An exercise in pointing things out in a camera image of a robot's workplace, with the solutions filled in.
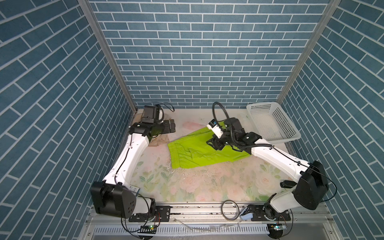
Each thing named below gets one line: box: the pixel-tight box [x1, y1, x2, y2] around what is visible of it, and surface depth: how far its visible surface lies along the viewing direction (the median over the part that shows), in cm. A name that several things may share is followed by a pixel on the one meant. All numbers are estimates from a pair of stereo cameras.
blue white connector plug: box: [240, 213, 254, 221], surface depth 74 cm
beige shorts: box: [148, 133, 171, 147], surface depth 102 cm
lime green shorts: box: [167, 121, 251, 169], surface depth 93 cm
